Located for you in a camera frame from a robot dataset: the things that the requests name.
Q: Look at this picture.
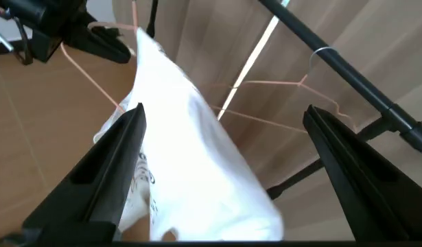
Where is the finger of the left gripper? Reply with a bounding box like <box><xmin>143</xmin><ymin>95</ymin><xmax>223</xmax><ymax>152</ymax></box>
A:
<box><xmin>64</xmin><ymin>26</ymin><xmax>132</xmax><ymax>64</ymax></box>

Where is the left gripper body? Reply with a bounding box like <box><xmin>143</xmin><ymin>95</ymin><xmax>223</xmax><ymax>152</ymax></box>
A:
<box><xmin>0</xmin><ymin>0</ymin><xmax>95</xmax><ymax>63</ymax></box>

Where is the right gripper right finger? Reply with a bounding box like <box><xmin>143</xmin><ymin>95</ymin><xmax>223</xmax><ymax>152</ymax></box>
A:
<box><xmin>302</xmin><ymin>104</ymin><xmax>422</xmax><ymax>241</ymax></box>

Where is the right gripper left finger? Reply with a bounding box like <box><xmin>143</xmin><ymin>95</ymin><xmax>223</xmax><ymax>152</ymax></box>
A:
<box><xmin>21</xmin><ymin>102</ymin><xmax>147</xmax><ymax>241</ymax></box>

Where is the pink clothes hanger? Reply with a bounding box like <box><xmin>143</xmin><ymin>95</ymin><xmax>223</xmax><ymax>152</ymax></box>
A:
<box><xmin>210</xmin><ymin>46</ymin><xmax>358</xmax><ymax>134</ymax></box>
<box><xmin>59</xmin><ymin>0</ymin><xmax>139</xmax><ymax>114</ymax></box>

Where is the white printed garment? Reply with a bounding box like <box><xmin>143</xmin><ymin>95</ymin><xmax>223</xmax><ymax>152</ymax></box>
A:
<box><xmin>93</xmin><ymin>27</ymin><xmax>285</xmax><ymax>242</ymax></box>

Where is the black clothes rack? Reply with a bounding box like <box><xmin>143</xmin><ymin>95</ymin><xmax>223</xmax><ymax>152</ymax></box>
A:
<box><xmin>145</xmin><ymin>0</ymin><xmax>422</xmax><ymax>200</ymax></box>

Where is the beige curtain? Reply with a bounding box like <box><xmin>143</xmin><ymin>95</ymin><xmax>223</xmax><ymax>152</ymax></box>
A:
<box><xmin>110</xmin><ymin>0</ymin><xmax>422</xmax><ymax>241</ymax></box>

